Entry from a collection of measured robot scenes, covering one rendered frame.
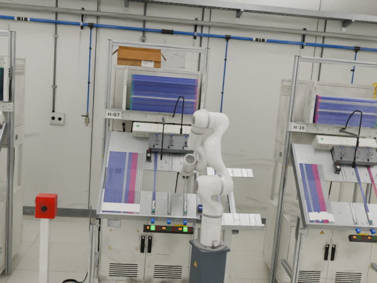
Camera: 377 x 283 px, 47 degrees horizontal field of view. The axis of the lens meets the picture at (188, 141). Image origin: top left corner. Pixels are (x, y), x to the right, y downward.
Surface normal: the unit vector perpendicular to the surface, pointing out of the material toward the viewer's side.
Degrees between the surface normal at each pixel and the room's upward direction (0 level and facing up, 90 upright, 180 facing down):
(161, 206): 45
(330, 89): 90
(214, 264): 90
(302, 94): 90
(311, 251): 90
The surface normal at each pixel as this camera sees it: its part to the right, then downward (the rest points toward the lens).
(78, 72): 0.07, 0.16
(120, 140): 0.11, -0.58
